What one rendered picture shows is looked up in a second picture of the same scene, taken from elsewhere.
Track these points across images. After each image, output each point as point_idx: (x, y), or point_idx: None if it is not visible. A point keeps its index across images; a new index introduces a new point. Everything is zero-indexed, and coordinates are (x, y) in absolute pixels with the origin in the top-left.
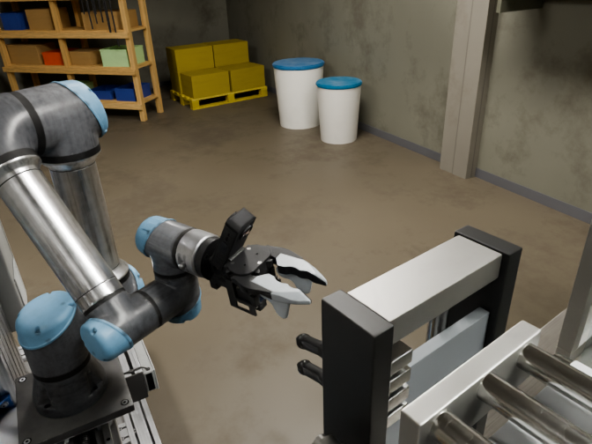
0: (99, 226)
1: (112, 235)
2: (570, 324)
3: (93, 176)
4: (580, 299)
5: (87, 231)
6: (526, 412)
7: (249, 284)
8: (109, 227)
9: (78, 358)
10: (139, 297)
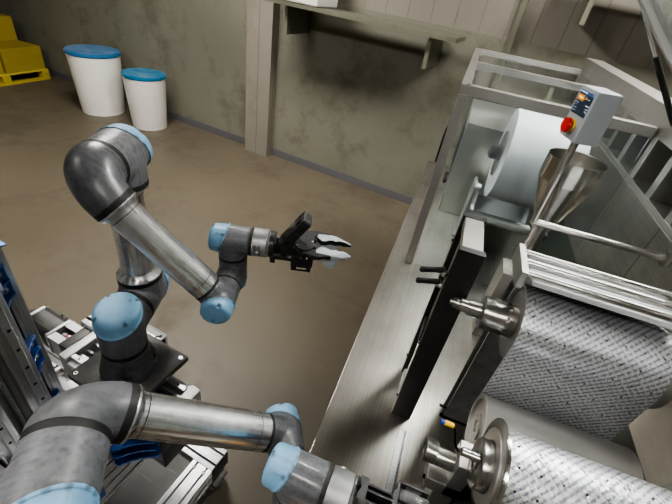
0: None
1: None
2: (413, 244)
3: (144, 199)
4: (419, 231)
5: None
6: (540, 265)
7: (316, 254)
8: None
9: (146, 337)
10: (227, 278)
